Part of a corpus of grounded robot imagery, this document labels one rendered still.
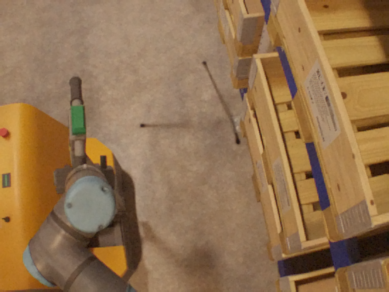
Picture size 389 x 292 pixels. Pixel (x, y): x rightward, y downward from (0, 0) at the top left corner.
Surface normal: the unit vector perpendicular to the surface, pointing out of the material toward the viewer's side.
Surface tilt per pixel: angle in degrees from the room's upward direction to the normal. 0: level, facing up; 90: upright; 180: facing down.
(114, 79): 0
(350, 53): 0
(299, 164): 0
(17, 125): 14
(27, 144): 45
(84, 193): 33
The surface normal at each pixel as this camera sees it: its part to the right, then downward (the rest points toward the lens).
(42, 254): -0.08, -0.17
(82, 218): 0.37, 0.05
